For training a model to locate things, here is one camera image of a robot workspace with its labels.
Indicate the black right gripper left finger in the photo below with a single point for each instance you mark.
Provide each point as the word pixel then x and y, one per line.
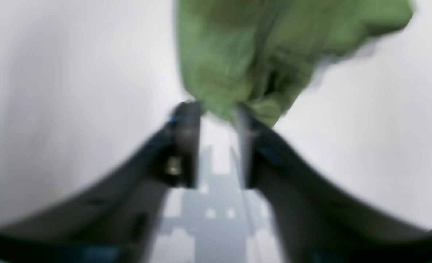
pixel 115 220

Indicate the green t-shirt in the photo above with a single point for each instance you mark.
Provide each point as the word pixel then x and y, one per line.
pixel 264 53

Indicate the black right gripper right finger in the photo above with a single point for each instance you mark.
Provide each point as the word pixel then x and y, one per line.
pixel 316 221

